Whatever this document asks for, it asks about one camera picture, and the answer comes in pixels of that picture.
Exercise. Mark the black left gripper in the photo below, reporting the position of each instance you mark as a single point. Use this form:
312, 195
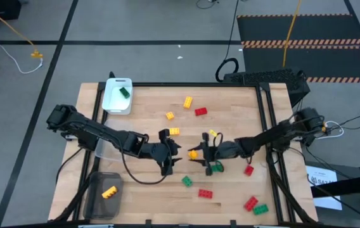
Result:
158, 152

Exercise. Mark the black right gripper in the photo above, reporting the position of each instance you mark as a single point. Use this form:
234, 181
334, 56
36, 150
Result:
219, 151

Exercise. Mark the tall yellow block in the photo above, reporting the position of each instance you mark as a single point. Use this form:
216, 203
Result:
193, 154

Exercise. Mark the long green block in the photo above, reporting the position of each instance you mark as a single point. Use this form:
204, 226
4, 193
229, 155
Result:
215, 168

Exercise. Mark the yellow rectangular block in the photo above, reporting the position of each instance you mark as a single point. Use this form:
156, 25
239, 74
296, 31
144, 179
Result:
174, 131

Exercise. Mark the green block with curved side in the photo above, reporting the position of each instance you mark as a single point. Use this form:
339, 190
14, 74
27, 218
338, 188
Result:
187, 181

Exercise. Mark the small yellow block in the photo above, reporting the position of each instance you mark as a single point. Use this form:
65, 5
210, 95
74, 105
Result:
170, 116

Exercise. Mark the long red block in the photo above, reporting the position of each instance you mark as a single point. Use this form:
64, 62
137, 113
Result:
205, 193
251, 203

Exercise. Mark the red rectangular block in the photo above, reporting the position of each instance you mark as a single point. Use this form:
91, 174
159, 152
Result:
201, 111

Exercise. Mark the small red block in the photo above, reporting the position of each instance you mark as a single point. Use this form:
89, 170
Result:
248, 170

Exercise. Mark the long yellow block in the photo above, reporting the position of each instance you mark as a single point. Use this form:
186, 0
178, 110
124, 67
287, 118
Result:
109, 192
188, 102

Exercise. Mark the green rectangular block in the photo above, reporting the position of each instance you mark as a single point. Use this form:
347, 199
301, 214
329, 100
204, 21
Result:
124, 92
260, 209

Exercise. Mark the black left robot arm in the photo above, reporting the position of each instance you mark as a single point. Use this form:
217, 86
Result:
88, 130

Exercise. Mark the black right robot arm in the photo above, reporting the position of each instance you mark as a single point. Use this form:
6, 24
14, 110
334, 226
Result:
268, 136

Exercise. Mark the clear plastic bin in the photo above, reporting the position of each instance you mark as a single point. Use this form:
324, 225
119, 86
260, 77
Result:
104, 152

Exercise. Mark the white plastic bin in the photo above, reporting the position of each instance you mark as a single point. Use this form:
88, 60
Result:
113, 106

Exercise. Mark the dark grey plastic bin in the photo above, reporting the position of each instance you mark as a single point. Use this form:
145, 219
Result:
100, 209

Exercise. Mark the white paper sign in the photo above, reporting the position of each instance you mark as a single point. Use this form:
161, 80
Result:
324, 190

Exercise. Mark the black beam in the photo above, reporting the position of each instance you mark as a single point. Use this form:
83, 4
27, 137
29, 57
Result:
357, 183

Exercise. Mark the dark grey cart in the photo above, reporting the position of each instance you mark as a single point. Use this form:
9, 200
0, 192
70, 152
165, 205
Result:
351, 218

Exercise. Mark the black hazard-striped floor mat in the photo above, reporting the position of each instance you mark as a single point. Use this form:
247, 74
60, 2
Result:
310, 28

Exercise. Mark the black metal table frame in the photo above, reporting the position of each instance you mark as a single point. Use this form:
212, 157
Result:
199, 84

